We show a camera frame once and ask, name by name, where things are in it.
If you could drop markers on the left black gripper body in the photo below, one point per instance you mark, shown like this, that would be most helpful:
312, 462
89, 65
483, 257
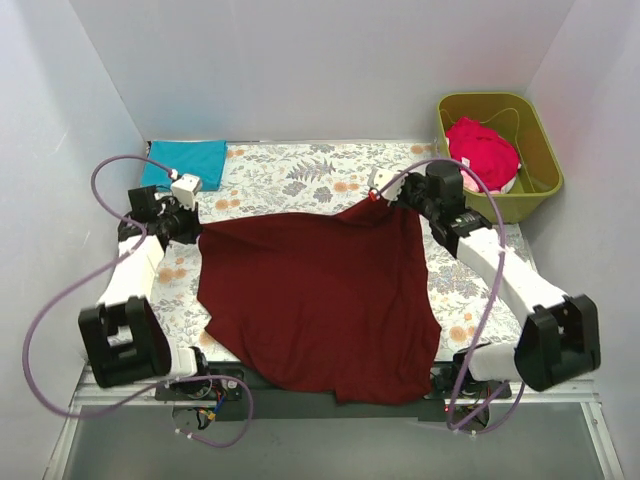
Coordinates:
189, 225

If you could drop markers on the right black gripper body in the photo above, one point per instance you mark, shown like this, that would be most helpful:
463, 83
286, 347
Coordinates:
403, 188

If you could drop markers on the dark red t-shirt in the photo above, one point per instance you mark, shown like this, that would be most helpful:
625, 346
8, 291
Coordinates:
324, 303

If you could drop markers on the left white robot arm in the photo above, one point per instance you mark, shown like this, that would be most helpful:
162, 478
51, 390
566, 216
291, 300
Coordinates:
122, 336

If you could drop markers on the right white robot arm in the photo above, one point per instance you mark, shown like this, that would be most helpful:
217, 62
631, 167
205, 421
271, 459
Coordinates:
559, 338

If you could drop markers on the bright pink t-shirt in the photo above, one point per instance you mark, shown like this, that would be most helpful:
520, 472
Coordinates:
492, 158

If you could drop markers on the folded teal t-shirt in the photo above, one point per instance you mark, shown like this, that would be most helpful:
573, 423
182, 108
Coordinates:
204, 159

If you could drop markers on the olive green plastic bin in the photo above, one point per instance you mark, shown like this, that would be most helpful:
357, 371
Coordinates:
516, 120

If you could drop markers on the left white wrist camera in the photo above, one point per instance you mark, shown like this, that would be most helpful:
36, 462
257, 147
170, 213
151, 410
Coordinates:
185, 189

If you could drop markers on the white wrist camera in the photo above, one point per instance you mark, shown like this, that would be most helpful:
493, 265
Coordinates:
185, 189
385, 184

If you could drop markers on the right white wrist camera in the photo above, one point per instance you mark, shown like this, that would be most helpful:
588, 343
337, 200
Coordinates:
385, 184

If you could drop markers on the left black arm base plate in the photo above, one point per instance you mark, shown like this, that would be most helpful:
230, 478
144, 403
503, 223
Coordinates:
206, 390

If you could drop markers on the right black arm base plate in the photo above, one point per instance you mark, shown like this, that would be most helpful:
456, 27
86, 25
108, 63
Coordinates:
442, 380

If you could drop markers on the aluminium frame rail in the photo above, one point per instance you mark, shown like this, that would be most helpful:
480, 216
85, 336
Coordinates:
582, 390

